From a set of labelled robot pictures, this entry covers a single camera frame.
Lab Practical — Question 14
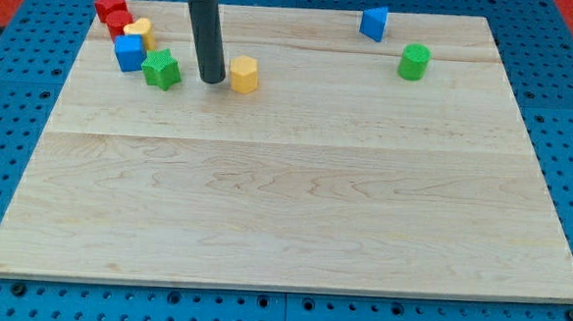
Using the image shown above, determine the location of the yellow hexagon block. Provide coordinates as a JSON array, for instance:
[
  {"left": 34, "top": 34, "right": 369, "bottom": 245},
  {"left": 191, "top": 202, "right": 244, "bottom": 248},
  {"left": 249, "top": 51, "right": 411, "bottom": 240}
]
[{"left": 230, "top": 55, "right": 259, "bottom": 94}]

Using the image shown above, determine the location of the light wooden board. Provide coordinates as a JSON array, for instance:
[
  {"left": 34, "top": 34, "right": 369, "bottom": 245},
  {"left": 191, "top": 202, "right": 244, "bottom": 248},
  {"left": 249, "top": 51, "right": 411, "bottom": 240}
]
[{"left": 0, "top": 0, "right": 573, "bottom": 304}]

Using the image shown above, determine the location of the green star block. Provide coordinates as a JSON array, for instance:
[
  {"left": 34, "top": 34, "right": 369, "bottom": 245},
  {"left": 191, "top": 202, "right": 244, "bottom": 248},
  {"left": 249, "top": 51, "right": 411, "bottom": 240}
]
[{"left": 141, "top": 49, "right": 182, "bottom": 90}]

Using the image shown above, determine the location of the blue triangle block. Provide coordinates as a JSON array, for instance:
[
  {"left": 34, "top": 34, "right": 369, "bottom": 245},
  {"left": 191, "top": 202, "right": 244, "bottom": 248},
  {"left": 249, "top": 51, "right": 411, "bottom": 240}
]
[{"left": 359, "top": 6, "right": 389, "bottom": 42}]

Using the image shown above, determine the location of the green cylinder block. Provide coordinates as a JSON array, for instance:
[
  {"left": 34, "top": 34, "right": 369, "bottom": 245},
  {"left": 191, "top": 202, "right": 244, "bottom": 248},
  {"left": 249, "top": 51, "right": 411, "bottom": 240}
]
[{"left": 397, "top": 43, "right": 432, "bottom": 80}]

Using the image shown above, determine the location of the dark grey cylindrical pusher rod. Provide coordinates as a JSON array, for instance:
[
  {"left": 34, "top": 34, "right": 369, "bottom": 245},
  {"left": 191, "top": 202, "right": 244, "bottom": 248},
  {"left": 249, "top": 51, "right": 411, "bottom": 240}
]
[{"left": 187, "top": 0, "right": 226, "bottom": 84}]

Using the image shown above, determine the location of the blue cube block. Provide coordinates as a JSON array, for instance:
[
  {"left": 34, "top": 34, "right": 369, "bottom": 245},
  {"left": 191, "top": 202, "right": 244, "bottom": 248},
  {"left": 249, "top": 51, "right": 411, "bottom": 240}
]
[{"left": 114, "top": 34, "right": 146, "bottom": 72}]

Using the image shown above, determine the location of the yellow heart block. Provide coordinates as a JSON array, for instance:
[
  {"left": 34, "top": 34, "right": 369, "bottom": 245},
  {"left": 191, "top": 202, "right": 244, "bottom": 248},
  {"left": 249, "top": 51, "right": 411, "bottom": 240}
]
[{"left": 124, "top": 18, "right": 157, "bottom": 50}]

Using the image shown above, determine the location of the red cylinder block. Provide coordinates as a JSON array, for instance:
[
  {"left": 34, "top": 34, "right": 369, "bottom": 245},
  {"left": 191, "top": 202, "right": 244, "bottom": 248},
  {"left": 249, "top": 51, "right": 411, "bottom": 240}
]
[{"left": 105, "top": 10, "right": 133, "bottom": 41}]

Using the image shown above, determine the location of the red pentagon block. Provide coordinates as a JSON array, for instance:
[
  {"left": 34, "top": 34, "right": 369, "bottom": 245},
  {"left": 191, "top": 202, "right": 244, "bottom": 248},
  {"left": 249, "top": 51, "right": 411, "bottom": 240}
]
[{"left": 94, "top": 0, "right": 128, "bottom": 24}]

